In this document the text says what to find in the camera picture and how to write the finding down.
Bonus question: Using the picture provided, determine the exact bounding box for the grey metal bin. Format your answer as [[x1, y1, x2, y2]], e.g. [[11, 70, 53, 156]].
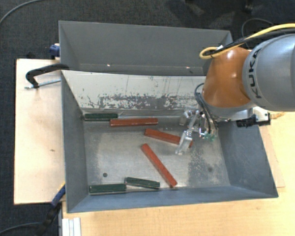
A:
[[58, 20, 279, 213]]

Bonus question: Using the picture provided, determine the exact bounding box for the dark green flat block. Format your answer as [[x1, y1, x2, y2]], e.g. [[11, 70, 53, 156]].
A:
[[84, 113, 119, 121], [124, 177, 161, 190], [88, 183, 127, 195]]

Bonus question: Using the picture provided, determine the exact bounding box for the red-brown flat block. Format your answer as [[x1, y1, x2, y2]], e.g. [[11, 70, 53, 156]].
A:
[[144, 128, 194, 148], [140, 143, 178, 189], [109, 118, 159, 128]]

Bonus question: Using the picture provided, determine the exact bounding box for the pale wood flat board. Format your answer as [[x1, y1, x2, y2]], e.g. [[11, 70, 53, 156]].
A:
[[13, 59, 67, 206]]

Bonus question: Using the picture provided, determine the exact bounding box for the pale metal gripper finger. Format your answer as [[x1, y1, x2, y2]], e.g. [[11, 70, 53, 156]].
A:
[[179, 110, 191, 126], [175, 130, 194, 155]]

